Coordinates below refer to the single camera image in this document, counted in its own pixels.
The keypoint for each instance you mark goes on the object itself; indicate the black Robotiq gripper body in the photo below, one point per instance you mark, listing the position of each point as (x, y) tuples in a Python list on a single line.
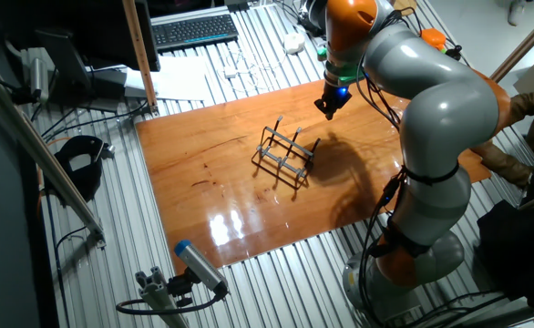
[(337, 96)]

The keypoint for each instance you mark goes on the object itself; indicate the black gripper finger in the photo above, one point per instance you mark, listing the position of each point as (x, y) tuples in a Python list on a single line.
[(321, 105), (331, 114)]

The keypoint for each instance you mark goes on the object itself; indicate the person left forearm brown sleeve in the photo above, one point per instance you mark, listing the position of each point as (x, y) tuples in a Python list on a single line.
[(504, 166)]

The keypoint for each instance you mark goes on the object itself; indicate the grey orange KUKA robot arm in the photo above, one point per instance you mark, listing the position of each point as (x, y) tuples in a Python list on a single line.
[(449, 109)]

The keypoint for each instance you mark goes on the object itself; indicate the white rounded plastic device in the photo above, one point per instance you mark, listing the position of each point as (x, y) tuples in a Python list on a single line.
[(294, 43)]

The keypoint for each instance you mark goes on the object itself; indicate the black round spool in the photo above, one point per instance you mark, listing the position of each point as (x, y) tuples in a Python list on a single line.
[(315, 13)]

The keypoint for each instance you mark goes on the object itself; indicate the orange green toy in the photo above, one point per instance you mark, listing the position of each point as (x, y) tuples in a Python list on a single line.
[(432, 38)]

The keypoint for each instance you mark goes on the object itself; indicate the tan round object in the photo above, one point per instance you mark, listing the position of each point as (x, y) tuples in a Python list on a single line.
[(405, 6)]

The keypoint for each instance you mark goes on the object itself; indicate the glossy orange wooden board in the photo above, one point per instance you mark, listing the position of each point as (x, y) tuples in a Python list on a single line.
[(212, 182)]

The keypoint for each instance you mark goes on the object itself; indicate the white paper sheet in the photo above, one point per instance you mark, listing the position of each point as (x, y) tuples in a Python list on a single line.
[(180, 79)]

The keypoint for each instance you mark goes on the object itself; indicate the black computer keyboard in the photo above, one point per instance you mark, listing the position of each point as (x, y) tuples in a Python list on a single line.
[(194, 31)]

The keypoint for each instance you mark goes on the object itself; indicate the black computer monitor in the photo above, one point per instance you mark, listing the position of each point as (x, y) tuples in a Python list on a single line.
[(103, 32)]

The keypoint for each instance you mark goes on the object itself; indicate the black bag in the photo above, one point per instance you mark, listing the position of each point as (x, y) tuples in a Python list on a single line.
[(517, 255)]

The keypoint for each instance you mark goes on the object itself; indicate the short aluminium profile stub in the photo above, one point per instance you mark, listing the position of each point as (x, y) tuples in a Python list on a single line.
[(157, 296)]

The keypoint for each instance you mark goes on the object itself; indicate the grey cylindrical device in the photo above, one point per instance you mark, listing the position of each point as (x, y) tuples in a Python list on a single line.
[(39, 79)]

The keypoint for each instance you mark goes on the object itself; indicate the silver camera with blue cap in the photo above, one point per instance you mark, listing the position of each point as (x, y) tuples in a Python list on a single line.
[(198, 266)]

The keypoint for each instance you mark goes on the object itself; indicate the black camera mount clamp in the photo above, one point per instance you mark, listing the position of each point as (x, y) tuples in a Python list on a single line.
[(180, 287)]

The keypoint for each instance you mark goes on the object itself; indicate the long aluminium profile rail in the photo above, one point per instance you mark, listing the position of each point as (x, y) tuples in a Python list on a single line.
[(44, 155)]

